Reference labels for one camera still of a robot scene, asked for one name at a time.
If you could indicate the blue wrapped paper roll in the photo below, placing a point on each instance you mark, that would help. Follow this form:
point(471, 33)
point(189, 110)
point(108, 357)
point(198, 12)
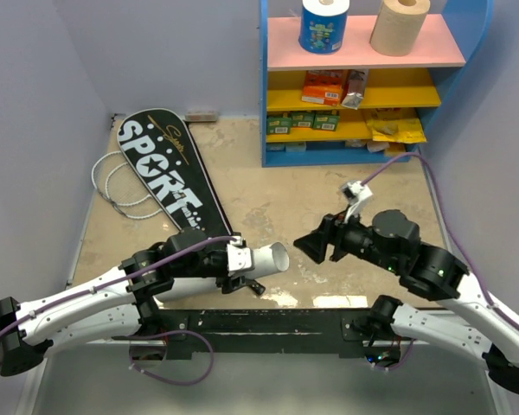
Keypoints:
point(322, 25)

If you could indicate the blue shelf unit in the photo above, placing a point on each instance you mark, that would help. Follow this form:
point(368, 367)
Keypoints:
point(424, 79)

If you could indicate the brown paper towel roll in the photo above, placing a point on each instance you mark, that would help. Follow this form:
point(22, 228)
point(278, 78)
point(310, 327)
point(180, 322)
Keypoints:
point(397, 26)

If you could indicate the green box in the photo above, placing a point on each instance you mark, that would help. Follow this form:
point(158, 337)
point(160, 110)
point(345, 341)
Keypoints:
point(326, 120)
point(279, 123)
point(302, 119)

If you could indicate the white shuttlecock tube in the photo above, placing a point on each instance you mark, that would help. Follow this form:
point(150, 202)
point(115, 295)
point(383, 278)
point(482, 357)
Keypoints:
point(267, 261)

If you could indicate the black sport racket bag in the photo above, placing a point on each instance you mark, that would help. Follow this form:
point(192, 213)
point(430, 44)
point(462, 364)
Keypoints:
point(162, 152)

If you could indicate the silver snack bag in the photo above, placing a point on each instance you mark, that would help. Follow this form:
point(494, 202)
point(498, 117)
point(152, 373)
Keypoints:
point(354, 91)

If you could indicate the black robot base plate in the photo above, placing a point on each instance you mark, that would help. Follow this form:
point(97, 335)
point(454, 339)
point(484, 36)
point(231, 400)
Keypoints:
point(348, 333)

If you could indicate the green box right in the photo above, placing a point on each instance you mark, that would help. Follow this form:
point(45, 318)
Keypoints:
point(326, 120)

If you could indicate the green box middle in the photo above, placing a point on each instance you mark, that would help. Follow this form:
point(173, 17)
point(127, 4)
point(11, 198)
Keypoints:
point(302, 119)

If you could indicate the orange snack box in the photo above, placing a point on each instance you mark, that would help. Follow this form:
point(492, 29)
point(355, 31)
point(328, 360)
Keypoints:
point(323, 87)

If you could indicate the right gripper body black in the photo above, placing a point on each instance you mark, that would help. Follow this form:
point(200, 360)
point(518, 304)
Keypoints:
point(334, 226)

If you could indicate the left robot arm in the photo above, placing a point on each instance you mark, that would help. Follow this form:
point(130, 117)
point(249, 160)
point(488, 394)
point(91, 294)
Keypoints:
point(121, 301)

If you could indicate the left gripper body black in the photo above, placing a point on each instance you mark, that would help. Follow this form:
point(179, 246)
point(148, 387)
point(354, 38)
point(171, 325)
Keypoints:
point(211, 265)

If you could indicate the green box left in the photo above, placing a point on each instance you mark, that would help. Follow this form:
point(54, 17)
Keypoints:
point(279, 123)

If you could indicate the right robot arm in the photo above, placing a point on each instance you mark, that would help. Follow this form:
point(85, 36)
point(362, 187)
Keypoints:
point(490, 335)

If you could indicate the aluminium rail frame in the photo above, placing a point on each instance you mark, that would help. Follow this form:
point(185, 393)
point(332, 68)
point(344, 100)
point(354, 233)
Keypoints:
point(54, 226)

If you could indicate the small pink eraser box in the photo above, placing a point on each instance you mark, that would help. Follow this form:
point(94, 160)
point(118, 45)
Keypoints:
point(201, 116)

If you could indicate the yellow snack bag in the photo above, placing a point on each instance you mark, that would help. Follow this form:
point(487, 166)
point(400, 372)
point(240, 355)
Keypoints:
point(395, 125)

